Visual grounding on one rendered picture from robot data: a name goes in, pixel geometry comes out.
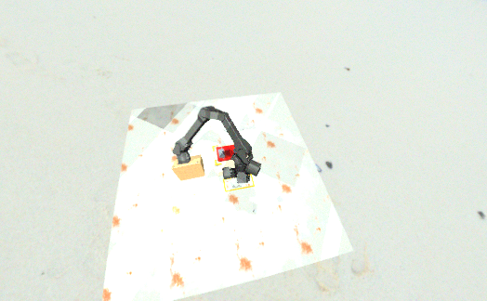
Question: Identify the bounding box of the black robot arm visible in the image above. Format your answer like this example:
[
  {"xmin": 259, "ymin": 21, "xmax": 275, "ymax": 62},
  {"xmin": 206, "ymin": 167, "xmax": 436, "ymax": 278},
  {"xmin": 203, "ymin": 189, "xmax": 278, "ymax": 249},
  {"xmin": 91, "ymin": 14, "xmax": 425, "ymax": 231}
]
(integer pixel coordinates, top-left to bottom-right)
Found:
[{"xmin": 172, "ymin": 105, "xmax": 261, "ymax": 184}]

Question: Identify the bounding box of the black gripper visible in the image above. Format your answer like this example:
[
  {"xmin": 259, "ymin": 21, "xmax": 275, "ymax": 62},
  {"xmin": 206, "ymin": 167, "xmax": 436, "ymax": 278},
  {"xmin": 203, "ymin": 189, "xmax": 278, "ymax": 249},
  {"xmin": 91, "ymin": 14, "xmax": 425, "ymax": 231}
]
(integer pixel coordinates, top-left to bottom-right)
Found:
[{"xmin": 222, "ymin": 165, "xmax": 245, "ymax": 179}]

